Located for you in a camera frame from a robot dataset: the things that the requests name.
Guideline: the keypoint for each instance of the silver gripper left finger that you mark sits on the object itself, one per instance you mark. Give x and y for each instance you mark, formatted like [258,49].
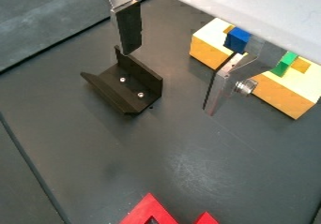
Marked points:
[125,12]

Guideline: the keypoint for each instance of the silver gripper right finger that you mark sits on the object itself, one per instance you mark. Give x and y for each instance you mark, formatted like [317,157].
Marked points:
[233,77]

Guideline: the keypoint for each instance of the red E-shaped block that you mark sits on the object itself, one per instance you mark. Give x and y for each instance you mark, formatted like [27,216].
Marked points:
[150,209]

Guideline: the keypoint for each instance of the yellow base board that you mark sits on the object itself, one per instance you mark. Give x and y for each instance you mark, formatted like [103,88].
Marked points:
[292,93]

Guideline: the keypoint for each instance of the blue block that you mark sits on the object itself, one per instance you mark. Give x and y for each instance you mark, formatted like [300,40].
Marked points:
[237,40]

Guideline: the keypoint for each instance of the green block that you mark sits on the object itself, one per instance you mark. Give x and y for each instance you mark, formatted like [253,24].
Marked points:
[284,64]

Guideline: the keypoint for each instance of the black U-shaped holder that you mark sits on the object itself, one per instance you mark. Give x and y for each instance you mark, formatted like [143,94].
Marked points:
[129,85]

